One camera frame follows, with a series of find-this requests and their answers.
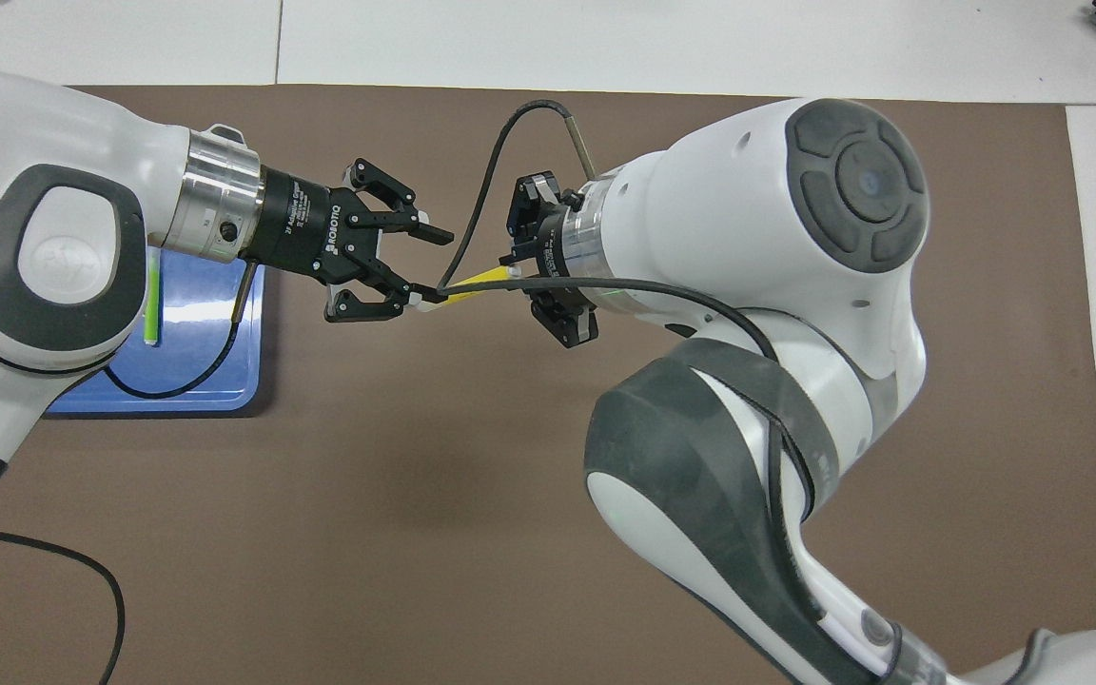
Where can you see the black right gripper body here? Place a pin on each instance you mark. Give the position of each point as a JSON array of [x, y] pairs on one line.
[[556, 257]]

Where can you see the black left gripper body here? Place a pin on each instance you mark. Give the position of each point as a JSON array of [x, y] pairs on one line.
[[305, 224]]

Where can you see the yellow pen white cap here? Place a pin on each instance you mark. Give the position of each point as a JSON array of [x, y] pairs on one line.
[[462, 296]]

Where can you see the green pen white cap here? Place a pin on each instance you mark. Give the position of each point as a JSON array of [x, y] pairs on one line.
[[152, 314]]

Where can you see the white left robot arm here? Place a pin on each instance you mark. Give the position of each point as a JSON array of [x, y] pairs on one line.
[[34, 124]]

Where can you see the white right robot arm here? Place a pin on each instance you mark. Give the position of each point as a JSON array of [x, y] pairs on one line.
[[748, 219]]

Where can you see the blue plastic tray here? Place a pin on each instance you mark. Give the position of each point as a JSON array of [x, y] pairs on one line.
[[196, 304]]

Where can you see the brown table mat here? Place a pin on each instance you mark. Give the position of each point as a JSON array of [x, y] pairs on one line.
[[415, 495]]

